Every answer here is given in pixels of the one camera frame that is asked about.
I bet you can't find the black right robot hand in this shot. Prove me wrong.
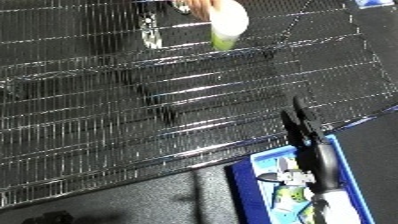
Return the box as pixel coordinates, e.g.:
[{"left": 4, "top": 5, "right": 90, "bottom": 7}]
[{"left": 277, "top": 95, "right": 343, "bottom": 198}]

